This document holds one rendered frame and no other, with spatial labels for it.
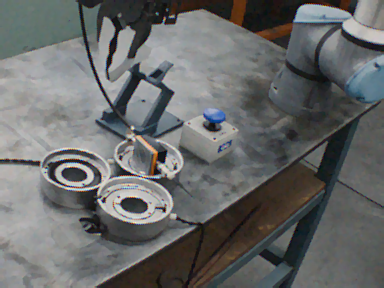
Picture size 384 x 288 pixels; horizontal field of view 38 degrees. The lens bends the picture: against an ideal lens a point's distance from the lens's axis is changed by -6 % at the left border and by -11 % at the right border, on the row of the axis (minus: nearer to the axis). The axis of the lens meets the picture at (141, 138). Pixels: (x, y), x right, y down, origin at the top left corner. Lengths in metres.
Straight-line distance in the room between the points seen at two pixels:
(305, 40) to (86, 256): 0.65
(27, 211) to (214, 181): 0.31
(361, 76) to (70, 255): 0.62
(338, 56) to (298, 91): 0.15
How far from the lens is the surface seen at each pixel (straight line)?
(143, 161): 0.91
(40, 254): 0.80
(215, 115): 1.01
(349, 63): 1.12
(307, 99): 1.25
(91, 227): 0.84
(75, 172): 0.91
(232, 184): 0.99
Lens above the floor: 1.36
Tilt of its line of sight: 32 degrees down
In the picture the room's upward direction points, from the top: 10 degrees clockwise
